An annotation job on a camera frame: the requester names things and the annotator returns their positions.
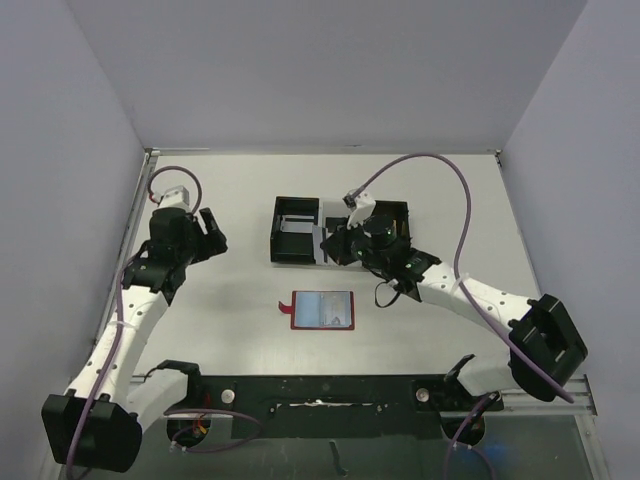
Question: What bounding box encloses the left black bin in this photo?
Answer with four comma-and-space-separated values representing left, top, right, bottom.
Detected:
269, 196, 319, 265

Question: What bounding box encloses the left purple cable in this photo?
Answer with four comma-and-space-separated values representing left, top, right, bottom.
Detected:
66, 165, 264, 474

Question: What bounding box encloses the black card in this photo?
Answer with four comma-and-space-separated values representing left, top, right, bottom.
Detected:
325, 217, 347, 232

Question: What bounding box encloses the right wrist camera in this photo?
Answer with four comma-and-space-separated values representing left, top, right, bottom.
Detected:
343, 190, 376, 230

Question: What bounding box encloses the black bin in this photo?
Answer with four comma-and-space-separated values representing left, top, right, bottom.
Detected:
269, 196, 319, 265
365, 201, 411, 248

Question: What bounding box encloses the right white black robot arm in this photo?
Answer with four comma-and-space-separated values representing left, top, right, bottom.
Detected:
321, 216, 588, 409

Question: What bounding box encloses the white middle bin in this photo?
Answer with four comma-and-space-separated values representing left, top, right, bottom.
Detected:
315, 198, 350, 268

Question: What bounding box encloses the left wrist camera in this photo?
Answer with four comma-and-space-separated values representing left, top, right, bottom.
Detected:
158, 185, 191, 211

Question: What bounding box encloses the red leather card holder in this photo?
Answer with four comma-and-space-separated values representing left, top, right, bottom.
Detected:
278, 290, 356, 331

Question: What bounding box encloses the aluminium left rail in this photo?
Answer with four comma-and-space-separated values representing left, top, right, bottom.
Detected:
91, 148, 158, 351

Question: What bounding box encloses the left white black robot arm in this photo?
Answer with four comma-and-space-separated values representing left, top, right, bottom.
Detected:
41, 207, 228, 473

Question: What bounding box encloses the aluminium front rail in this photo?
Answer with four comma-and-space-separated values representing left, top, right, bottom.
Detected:
49, 372, 598, 416

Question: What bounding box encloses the aluminium rail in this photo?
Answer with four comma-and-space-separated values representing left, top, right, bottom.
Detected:
91, 148, 158, 351
49, 372, 598, 416

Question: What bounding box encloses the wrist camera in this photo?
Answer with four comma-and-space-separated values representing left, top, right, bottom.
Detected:
343, 190, 376, 230
158, 185, 191, 211

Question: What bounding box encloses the right black bin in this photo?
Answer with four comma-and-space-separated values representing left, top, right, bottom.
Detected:
365, 201, 411, 248

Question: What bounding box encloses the short black cable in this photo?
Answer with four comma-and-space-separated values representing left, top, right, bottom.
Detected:
374, 280, 404, 309

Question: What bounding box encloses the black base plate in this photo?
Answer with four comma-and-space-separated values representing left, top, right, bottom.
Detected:
167, 374, 479, 440

